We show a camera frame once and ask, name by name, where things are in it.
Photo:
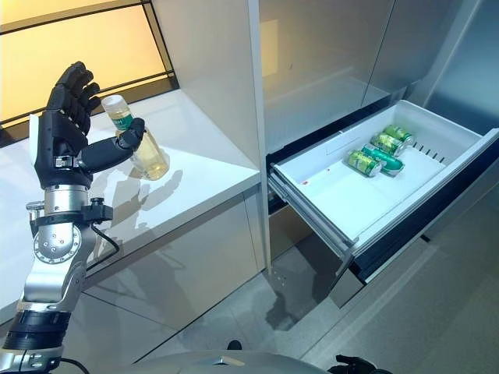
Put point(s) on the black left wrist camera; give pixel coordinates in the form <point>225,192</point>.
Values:
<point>99,212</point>

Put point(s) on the light green drink can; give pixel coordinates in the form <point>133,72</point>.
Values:
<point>386,142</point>
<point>397,131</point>
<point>362,161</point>

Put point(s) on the white tall side panel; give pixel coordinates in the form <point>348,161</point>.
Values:
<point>210,78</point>

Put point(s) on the clear yellow tea bottle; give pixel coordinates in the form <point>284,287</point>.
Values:
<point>152,156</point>

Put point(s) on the stainless steel fridge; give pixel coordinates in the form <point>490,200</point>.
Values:
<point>331,58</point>

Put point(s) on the fridge drawer with white bin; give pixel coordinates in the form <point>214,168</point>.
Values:
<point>351,195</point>

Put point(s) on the white counter top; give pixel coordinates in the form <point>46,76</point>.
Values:
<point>175,249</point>

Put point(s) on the dark green drink can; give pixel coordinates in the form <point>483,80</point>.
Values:
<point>386,161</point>

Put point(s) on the grey robot torso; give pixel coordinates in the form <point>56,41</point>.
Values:
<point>214,364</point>

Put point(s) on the backlit window black frame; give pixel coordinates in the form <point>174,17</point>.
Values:
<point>78,46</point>

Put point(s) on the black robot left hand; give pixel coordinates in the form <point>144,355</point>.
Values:
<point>62,148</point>

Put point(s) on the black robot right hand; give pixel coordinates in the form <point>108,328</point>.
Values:
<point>354,366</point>

